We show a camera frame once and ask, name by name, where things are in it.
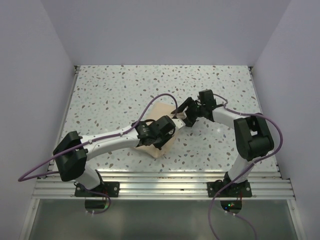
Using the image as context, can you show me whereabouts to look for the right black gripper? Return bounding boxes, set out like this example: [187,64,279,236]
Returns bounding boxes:
[171,97,206,127]

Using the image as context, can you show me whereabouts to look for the beige cloth mat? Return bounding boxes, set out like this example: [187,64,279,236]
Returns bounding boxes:
[134,102,183,159]

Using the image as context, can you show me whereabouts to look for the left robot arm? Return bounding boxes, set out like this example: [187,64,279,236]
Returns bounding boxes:
[53,115,185,197]

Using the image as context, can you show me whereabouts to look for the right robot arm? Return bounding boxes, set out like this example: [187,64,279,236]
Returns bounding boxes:
[171,89,274,197]

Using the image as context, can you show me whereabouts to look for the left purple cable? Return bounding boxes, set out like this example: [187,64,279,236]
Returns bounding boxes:
[17,93,179,213]

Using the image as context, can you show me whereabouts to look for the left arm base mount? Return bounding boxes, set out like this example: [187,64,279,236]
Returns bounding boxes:
[74,181,120,198]

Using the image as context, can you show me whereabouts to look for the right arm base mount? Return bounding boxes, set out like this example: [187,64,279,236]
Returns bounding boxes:
[206,179,253,198]

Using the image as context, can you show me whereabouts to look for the aluminium rail frame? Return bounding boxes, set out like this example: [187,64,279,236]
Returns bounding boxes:
[18,65,307,240]

